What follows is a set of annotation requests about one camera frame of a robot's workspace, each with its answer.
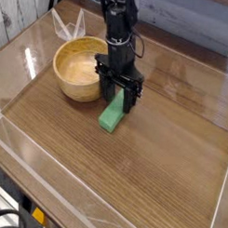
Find clear acrylic corner bracket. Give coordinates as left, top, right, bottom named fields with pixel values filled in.
left=51, top=9, right=86, bottom=41

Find black cable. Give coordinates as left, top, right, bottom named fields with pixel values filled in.
left=0, top=208, right=28, bottom=228

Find black device with yellow label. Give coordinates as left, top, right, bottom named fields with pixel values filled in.
left=19, top=205, right=59, bottom=228

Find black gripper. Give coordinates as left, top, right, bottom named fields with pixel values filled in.
left=94, top=53, right=144, bottom=114

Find brown wooden bowl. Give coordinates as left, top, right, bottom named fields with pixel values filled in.
left=52, top=35, right=107, bottom=102

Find green rectangular block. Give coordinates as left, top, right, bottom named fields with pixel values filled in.
left=99, top=89, right=125, bottom=133

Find clear acrylic tray wall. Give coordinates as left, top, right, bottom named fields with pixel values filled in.
left=0, top=112, right=138, bottom=228

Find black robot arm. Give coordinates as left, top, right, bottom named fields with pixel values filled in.
left=94, top=0, right=144, bottom=114

